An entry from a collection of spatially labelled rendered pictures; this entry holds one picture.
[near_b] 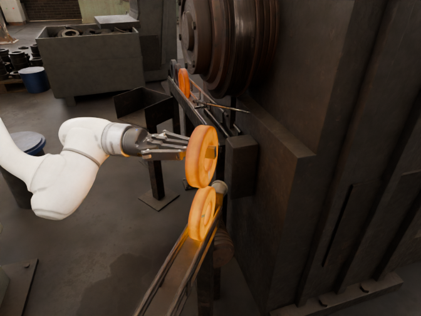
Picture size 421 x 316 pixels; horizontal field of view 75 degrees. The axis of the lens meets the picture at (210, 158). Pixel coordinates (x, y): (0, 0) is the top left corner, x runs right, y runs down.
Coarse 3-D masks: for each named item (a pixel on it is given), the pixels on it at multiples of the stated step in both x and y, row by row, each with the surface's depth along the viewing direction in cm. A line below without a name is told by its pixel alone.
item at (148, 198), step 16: (128, 96) 159; (144, 96) 166; (160, 96) 156; (128, 112) 163; (144, 112) 139; (160, 112) 147; (144, 128) 158; (160, 176) 178; (160, 192) 184; (160, 208) 179
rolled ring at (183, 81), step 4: (180, 68) 173; (184, 68) 173; (180, 72) 173; (184, 72) 169; (180, 76) 179; (184, 76) 168; (188, 76) 169; (180, 80) 182; (184, 80) 168; (188, 80) 168; (180, 84) 182; (184, 84) 169; (188, 84) 169; (180, 88) 182; (184, 88) 171; (188, 88) 170; (184, 92) 172; (188, 92) 172; (188, 96) 175
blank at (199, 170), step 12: (192, 132) 64; (204, 132) 63; (216, 132) 71; (192, 144) 62; (204, 144) 63; (216, 144) 73; (192, 156) 61; (204, 156) 65; (216, 156) 74; (192, 168) 62; (204, 168) 66; (192, 180) 64; (204, 180) 67
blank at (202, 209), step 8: (200, 192) 75; (208, 192) 75; (200, 200) 73; (208, 200) 76; (192, 208) 73; (200, 208) 72; (208, 208) 82; (192, 216) 72; (200, 216) 72; (208, 216) 82; (192, 224) 72; (200, 224) 73; (208, 224) 82; (192, 232) 73; (200, 232) 74; (200, 240) 77
